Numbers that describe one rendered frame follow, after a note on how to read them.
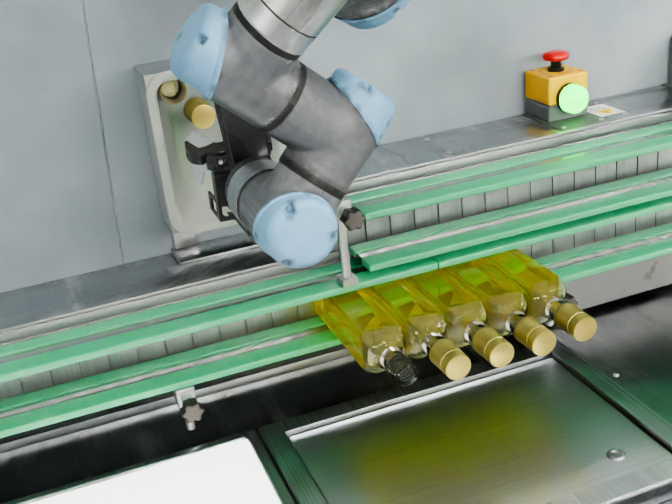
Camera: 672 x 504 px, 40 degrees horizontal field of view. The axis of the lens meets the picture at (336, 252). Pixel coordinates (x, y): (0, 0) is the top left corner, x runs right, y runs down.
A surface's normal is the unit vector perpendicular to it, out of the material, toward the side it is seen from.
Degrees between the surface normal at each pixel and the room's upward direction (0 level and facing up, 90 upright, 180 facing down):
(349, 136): 4
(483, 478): 90
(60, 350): 90
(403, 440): 90
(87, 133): 0
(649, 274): 0
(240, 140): 32
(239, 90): 27
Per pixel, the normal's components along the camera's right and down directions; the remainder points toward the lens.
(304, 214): 0.35, 0.34
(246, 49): -0.24, 0.33
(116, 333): -0.10, -0.91
